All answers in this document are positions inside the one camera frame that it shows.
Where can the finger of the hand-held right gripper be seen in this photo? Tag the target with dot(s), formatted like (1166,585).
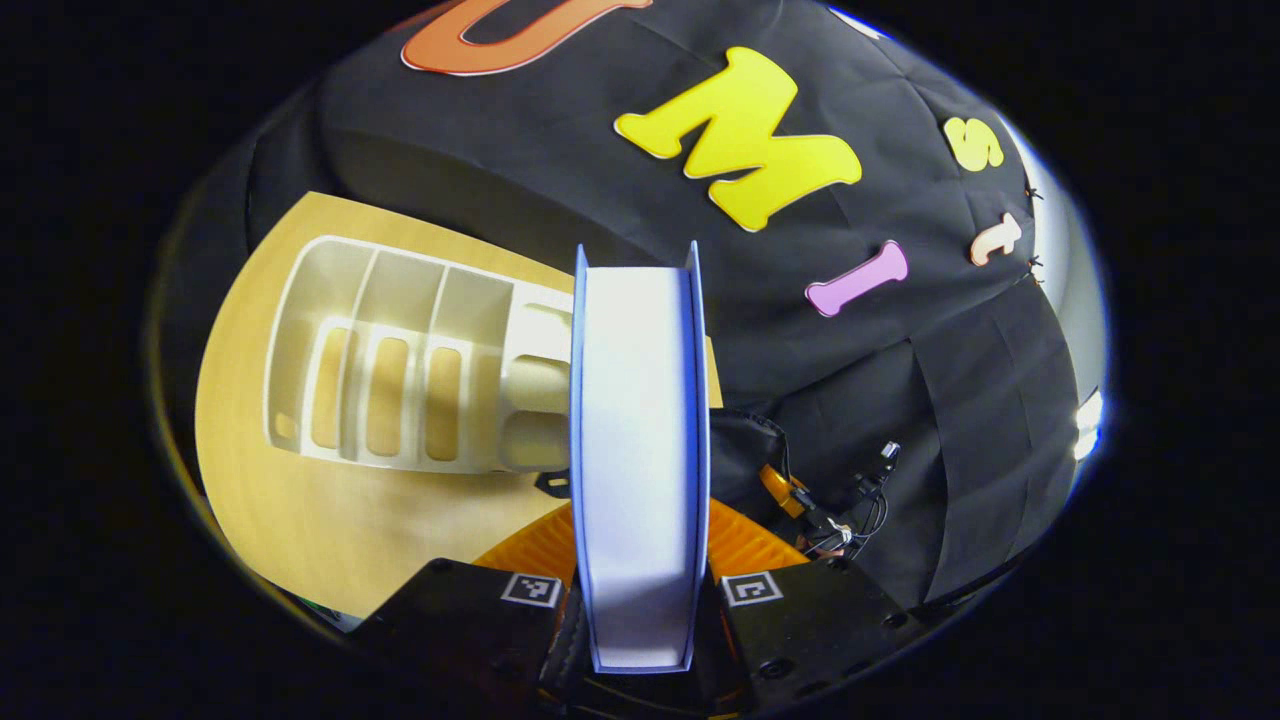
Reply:
(780,490)

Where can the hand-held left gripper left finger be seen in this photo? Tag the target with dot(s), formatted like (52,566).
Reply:
(460,620)

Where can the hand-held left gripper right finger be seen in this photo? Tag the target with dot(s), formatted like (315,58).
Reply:
(820,620)

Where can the blue and grey schoolbag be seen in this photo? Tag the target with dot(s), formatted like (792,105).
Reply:
(745,460)

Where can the pale blue cover book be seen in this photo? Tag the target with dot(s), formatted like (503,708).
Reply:
(640,450)

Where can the cream plastic bookshelf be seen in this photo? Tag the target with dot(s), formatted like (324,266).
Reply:
(400,300)

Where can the black backdrop cloth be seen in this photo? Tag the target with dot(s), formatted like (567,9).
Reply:
(560,170)

